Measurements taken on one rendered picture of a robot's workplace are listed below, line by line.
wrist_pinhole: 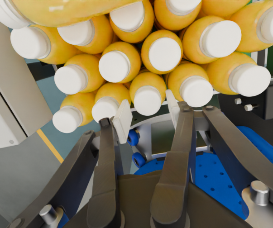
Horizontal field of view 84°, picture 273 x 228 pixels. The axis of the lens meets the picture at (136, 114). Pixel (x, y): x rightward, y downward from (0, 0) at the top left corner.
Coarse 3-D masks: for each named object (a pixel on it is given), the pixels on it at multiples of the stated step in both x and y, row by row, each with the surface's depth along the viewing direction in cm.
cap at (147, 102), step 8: (144, 88) 22; (136, 96) 21; (144, 96) 21; (152, 96) 21; (136, 104) 22; (144, 104) 22; (152, 104) 21; (160, 104) 21; (144, 112) 22; (152, 112) 22
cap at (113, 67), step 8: (104, 56) 19; (112, 56) 19; (120, 56) 19; (104, 64) 20; (112, 64) 20; (120, 64) 20; (128, 64) 20; (104, 72) 20; (112, 72) 20; (120, 72) 20; (112, 80) 20; (120, 80) 20
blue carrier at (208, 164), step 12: (204, 156) 35; (216, 156) 34; (144, 168) 37; (156, 168) 36; (204, 168) 32; (216, 168) 32; (204, 180) 30; (216, 180) 29; (228, 180) 28; (216, 192) 27; (228, 192) 26; (228, 204) 25; (240, 204) 24; (240, 216) 23
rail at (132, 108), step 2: (272, 76) 29; (272, 78) 28; (270, 80) 28; (272, 80) 28; (214, 90) 30; (214, 92) 30; (216, 92) 30; (218, 92) 30; (166, 98) 33; (164, 100) 32; (166, 100) 31; (176, 100) 31; (164, 102) 32; (166, 102) 31; (132, 104) 35; (162, 104) 32; (130, 106) 34; (132, 106) 33; (130, 108) 33; (132, 108) 33; (134, 108) 33; (132, 110) 33; (134, 110) 33
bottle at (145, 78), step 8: (144, 72) 26; (152, 72) 26; (136, 80) 25; (144, 80) 24; (152, 80) 24; (160, 80) 25; (136, 88) 24; (152, 88) 23; (160, 88) 24; (160, 96) 23
